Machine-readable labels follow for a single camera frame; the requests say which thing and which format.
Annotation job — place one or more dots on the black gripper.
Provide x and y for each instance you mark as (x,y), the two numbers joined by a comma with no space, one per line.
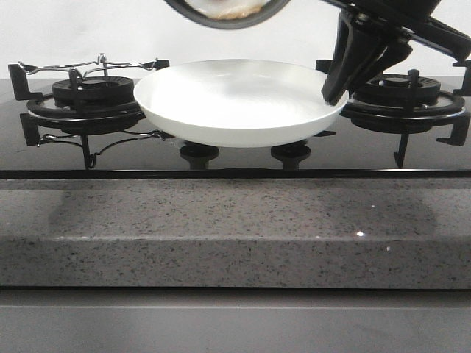
(360,53)

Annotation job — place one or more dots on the black glass stove top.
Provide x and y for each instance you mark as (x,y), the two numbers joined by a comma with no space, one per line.
(136,150)

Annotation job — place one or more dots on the silver wire pan support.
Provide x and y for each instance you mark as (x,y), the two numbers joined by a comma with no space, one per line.
(100,64)

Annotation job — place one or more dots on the black frying pan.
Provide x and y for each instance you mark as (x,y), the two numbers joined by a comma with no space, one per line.
(271,9)

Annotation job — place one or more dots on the fried egg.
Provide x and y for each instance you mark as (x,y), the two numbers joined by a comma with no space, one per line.
(227,9)

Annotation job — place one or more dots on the right black gas burner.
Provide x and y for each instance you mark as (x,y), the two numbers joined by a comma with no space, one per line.
(406,104)

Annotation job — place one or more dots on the black gas burner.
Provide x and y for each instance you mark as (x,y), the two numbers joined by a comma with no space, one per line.
(406,104)
(95,105)

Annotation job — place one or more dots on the white round plate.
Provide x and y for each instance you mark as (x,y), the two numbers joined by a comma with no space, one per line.
(237,103)

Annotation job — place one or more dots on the left black gas burner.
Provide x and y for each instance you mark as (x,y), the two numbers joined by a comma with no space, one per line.
(95,105)

